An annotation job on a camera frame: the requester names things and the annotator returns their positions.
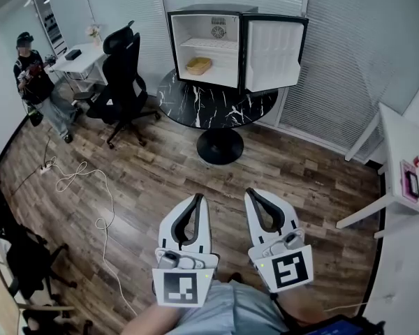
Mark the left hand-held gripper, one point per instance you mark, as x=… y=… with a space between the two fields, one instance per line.
x=181 y=288

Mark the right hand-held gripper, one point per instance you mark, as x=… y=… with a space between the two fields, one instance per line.
x=290 y=271

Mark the yellow container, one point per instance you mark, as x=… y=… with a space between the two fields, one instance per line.
x=198 y=65

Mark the black mini fridge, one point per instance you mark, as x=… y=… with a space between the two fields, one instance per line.
x=244 y=47

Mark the person's right forearm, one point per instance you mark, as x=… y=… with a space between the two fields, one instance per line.
x=303 y=309

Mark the person's left forearm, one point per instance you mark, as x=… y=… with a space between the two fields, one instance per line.
x=150 y=321

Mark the person's grey shorts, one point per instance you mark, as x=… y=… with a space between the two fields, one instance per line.
x=230 y=309

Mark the black marble round table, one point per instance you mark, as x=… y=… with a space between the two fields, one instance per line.
x=213 y=106

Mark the black tablet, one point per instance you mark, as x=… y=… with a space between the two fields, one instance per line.
x=338 y=326

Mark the pink box with black device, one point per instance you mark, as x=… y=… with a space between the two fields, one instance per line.
x=410 y=181

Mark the white side table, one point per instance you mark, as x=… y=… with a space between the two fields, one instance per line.
x=401 y=145

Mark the white power strip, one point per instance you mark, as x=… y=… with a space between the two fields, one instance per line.
x=46 y=168

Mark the black high-back office chair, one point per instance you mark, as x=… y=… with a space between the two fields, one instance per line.
x=120 y=79

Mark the black swivel chair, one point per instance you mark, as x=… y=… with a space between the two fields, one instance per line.
x=24 y=264

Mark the white desk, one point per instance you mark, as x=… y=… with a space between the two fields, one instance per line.
x=85 y=59

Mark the vase of pale flowers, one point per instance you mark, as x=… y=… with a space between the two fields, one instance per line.
x=94 y=33

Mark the white display cabinet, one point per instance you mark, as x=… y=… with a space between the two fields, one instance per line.
x=50 y=23

